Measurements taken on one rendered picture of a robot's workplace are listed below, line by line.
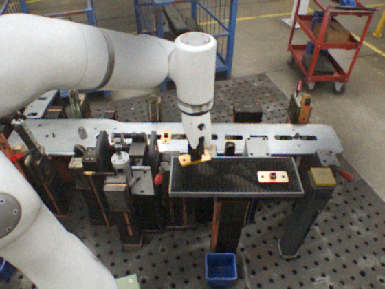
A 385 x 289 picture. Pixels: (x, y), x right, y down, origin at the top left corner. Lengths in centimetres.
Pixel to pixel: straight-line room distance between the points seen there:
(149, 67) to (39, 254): 34
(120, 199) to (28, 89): 67
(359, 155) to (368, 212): 141
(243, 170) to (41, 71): 65
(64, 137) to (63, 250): 80
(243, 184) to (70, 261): 49
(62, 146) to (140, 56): 86
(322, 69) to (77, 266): 312
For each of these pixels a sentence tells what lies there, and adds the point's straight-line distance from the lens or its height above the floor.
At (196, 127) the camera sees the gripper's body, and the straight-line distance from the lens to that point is 68.
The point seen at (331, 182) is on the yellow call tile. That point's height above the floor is 116.
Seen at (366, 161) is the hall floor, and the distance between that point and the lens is 288.
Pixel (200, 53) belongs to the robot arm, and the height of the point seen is 155.
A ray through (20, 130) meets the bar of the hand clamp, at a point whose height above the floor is 118.
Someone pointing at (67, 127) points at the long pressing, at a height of 100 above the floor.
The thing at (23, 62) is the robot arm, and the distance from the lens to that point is 37.
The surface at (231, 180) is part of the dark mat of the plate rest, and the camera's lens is 85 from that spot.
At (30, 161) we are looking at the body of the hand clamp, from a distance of 119.
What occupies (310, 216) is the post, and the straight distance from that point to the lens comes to 105.
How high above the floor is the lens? 182
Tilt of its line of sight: 44 degrees down
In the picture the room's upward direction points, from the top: straight up
